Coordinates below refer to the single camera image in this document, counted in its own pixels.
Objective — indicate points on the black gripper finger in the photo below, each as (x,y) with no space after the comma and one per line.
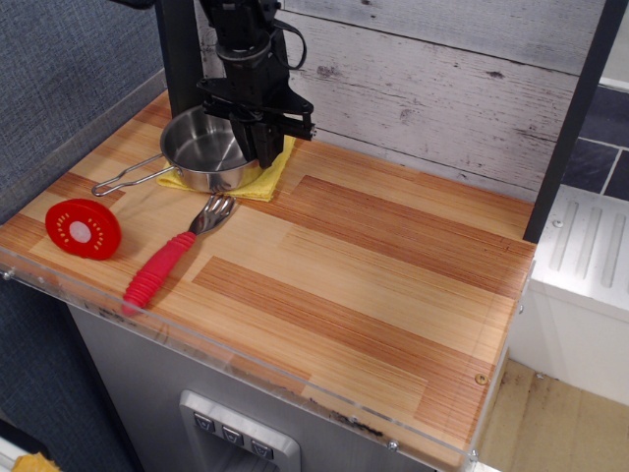
(242,129)
(268,143)

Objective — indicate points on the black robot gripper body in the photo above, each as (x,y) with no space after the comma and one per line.
(256,88)

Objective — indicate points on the stainless steel pot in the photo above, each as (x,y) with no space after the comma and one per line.
(200,149)

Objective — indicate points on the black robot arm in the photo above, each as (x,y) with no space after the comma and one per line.
(241,25)

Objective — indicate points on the yellow cloth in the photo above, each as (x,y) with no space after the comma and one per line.
(261,189)

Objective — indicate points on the red toy tomato slice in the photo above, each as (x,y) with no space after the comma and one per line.
(84,228)

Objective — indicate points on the clear acrylic front guard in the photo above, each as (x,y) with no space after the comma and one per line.
(422,447)

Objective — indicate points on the grey toy fridge cabinet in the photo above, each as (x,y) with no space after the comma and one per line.
(145,371)

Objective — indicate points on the silver dispenser button panel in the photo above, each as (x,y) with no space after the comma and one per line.
(223,439)

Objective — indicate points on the white toy sink unit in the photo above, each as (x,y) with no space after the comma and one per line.
(573,318)

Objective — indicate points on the yellow object bottom left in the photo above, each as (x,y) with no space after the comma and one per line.
(34,463)

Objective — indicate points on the red handled metal fork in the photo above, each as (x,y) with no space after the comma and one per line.
(151,277)

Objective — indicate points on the right black vertical post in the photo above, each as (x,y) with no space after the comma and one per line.
(605,34)

